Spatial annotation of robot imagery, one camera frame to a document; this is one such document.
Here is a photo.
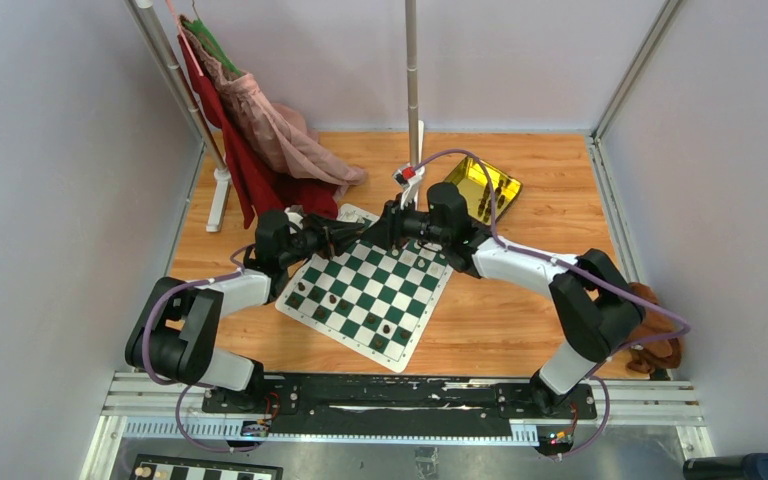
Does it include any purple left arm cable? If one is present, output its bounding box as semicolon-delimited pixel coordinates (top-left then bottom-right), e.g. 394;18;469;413
140;243;257;454

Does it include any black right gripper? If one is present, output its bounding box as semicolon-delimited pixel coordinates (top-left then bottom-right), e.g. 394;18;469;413
360;193;450;252

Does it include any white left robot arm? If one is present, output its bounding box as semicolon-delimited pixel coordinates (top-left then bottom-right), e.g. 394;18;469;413
124;210;366;413

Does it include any yellow tin box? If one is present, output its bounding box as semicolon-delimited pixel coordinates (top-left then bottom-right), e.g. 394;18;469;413
444;156;524;225

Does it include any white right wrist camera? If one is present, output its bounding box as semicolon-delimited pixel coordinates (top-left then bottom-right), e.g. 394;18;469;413
393;164;425;210

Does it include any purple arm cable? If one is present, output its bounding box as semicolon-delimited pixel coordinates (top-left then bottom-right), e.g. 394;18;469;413
399;148;691;460
140;243;257;454

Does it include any left metal rack pole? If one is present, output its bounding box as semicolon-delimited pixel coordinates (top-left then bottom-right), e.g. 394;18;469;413
124;0;231;233

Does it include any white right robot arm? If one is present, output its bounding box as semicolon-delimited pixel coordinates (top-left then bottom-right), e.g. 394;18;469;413
361;182;645;418

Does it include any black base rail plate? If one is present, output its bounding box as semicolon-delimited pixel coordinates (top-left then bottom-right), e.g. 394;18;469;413
201;372;597;439

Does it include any green cloth on hanger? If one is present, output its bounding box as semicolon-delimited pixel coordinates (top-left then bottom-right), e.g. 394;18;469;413
179;16;242;78

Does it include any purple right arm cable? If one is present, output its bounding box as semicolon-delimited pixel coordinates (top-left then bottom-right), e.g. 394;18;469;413
399;148;691;460

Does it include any metal rack pole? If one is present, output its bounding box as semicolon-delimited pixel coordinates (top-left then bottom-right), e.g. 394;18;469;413
404;0;425;167
124;0;231;233

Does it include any brown cloth at right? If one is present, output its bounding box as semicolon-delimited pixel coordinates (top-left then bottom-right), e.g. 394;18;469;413
625;283;685;374

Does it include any centre metal rack pole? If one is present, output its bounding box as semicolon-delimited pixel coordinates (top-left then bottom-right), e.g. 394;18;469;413
404;0;425;167

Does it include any pink cloth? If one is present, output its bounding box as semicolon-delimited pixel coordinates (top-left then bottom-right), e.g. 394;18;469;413
178;16;368;198

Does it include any green white chess mat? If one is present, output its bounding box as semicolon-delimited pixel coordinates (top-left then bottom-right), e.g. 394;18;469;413
275;240;453;373

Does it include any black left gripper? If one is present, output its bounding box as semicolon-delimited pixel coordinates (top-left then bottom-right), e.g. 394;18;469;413
279;213;363;269

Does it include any red cloth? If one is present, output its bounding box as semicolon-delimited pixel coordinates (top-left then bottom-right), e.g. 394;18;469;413
178;32;341;228

